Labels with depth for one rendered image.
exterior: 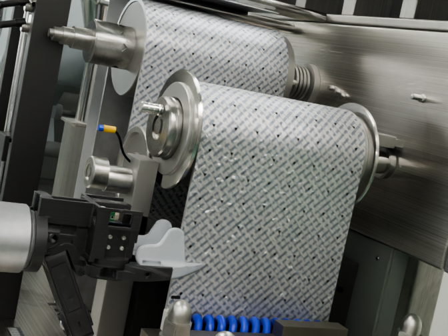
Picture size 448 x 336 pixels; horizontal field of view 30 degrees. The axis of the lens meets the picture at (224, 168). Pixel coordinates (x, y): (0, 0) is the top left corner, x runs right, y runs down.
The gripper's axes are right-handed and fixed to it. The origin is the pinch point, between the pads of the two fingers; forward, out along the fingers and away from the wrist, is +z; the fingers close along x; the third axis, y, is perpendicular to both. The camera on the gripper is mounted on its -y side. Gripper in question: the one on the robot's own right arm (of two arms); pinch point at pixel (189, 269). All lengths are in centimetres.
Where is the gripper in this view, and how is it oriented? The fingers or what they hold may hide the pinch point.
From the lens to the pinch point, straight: 101.3
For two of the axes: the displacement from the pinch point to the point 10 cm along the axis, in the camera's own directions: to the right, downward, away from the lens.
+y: 2.0, -9.7, -1.2
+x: -4.3, -1.9, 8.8
